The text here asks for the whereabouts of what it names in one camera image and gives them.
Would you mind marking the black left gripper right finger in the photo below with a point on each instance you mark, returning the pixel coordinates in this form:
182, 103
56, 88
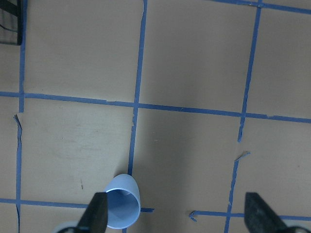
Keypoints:
259, 216

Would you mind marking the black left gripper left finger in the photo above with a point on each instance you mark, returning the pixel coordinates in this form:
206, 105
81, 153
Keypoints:
95, 217

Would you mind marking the light blue plastic cup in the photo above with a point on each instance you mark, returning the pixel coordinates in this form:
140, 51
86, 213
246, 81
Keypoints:
123, 202

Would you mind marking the black mug rack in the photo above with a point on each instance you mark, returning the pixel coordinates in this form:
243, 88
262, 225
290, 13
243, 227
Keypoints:
11, 22

